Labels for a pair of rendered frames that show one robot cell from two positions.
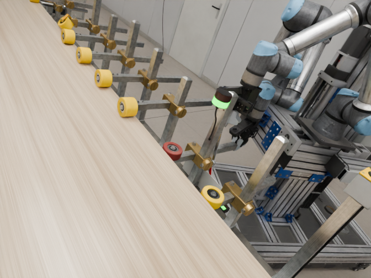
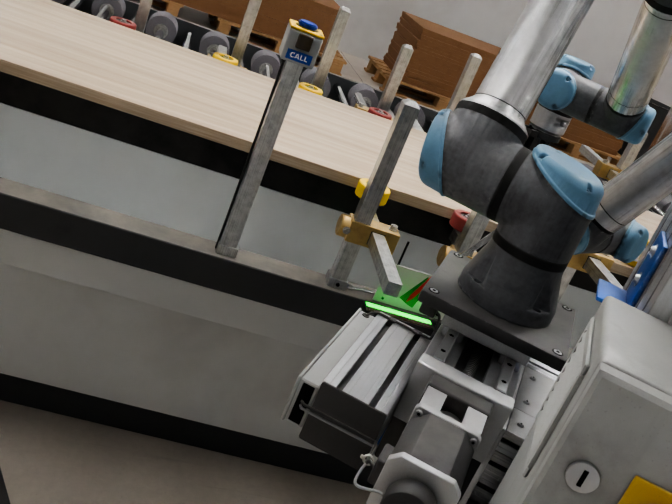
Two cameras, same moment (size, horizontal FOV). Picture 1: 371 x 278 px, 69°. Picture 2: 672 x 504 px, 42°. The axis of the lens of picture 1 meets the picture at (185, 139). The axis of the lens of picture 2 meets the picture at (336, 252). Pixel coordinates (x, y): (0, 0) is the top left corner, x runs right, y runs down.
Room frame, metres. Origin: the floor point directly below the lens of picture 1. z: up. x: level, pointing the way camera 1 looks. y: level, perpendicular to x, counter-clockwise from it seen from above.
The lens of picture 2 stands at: (1.79, -1.81, 1.49)
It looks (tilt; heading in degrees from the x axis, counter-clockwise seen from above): 22 degrees down; 124
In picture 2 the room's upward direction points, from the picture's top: 23 degrees clockwise
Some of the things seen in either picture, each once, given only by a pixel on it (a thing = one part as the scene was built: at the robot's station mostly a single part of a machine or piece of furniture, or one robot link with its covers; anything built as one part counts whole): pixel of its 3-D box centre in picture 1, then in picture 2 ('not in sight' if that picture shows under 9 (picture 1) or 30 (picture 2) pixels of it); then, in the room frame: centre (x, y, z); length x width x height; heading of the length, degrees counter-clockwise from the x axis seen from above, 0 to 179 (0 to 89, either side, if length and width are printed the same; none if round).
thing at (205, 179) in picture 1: (202, 178); (432, 296); (0.96, -0.14, 0.75); 0.26 x 0.01 x 0.10; 49
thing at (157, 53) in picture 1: (147, 92); not in sight; (1.29, 0.28, 0.88); 0.03 x 0.03 x 0.48; 49
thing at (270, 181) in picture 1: (242, 192); (376, 244); (0.86, -0.29, 0.84); 0.43 x 0.03 x 0.04; 139
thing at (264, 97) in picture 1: (263, 96); not in sight; (1.20, -0.25, 1.12); 0.09 x 0.08 x 0.11; 174
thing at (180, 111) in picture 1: (174, 105); (581, 257); (1.14, 0.11, 0.95); 0.13 x 0.06 x 0.05; 49
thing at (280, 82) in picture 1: (284, 80); not in sight; (1.78, -0.45, 1.09); 0.15 x 0.15 x 0.10
